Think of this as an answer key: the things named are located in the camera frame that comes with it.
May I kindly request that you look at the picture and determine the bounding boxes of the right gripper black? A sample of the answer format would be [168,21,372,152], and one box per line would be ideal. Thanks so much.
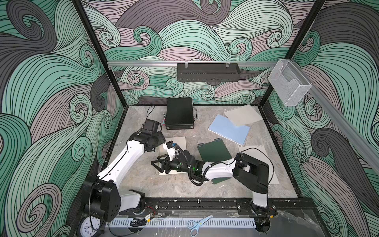
[152,153,193,175]

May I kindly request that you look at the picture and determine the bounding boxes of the beige spiral notebook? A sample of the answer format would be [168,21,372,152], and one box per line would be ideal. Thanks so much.
[159,136,188,175]

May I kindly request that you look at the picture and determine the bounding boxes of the dark green spiral notebook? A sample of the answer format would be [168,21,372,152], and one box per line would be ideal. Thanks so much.
[197,138,234,185]

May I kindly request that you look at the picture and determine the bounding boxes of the torn lined paper page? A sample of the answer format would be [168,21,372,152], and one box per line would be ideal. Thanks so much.
[224,105,262,126]

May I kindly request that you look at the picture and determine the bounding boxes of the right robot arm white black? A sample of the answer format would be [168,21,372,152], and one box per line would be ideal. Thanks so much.
[151,150,270,208]

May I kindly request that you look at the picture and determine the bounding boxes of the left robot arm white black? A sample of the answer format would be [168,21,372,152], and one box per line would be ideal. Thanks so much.
[82,119,166,222]

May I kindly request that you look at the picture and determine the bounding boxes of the black hard case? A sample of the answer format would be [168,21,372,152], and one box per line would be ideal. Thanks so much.
[165,97,194,130]

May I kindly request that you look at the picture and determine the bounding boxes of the light blue scissors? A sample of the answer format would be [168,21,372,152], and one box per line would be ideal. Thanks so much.
[187,215,213,237]

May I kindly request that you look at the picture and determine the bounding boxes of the round analog clock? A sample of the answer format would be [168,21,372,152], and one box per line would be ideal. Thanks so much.
[77,216,103,237]

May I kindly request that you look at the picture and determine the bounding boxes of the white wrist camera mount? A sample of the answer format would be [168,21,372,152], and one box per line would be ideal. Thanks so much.
[163,141,177,161]

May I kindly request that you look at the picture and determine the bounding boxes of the white slotted cable duct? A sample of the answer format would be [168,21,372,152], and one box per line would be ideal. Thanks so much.
[107,217,256,228]

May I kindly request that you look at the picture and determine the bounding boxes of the black wall tray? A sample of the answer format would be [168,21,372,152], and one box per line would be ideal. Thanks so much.
[177,63,241,83]

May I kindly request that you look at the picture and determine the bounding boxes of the aluminium rail back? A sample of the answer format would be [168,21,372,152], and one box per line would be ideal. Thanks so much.
[108,60,277,67]

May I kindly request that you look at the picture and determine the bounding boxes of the aluminium rail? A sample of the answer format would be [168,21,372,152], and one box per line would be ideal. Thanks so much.
[108,60,277,67]
[298,65,379,170]

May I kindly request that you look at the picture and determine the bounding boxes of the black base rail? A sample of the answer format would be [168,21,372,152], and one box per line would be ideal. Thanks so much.
[119,197,319,217]

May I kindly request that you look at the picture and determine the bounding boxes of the clear plastic wall holder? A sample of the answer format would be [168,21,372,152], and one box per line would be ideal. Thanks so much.
[268,59,312,107]

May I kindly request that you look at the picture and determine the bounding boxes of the aluminium rail right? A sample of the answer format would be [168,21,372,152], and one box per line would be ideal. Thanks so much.
[298,65,379,170]

